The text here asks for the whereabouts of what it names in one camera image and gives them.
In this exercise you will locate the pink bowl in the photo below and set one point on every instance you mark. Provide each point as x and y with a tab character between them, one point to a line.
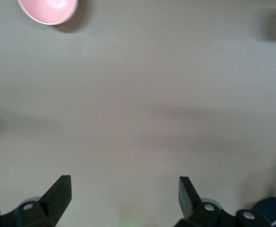
47	11

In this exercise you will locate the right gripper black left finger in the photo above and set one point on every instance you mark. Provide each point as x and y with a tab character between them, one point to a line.
55	203

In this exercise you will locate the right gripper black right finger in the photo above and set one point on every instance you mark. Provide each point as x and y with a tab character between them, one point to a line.
189	205

